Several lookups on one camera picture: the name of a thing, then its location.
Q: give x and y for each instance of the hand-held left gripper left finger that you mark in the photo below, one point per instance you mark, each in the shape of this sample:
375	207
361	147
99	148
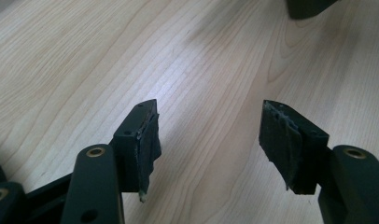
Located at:
131	146

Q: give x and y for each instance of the black slipper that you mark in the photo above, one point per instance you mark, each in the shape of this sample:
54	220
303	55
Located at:
306	7

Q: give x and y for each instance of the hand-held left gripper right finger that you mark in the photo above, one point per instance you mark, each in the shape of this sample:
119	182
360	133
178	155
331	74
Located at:
290	146

